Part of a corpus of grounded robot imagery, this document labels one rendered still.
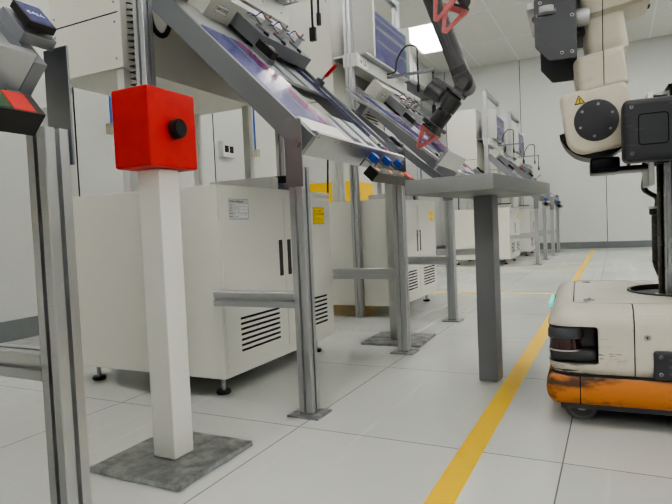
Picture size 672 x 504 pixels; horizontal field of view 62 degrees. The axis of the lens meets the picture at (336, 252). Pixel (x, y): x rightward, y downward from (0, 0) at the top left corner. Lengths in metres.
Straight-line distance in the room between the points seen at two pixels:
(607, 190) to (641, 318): 8.00
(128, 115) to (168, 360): 0.50
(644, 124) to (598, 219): 7.88
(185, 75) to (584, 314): 1.49
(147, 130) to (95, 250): 0.85
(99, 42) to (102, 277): 0.74
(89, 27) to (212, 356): 1.10
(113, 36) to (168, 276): 0.96
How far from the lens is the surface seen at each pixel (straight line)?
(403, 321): 2.13
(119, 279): 1.90
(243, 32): 2.05
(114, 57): 1.94
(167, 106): 1.23
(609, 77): 1.62
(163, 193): 1.21
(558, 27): 1.63
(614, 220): 9.36
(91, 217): 1.97
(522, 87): 9.67
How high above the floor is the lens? 0.48
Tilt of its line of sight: 2 degrees down
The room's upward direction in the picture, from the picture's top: 2 degrees counter-clockwise
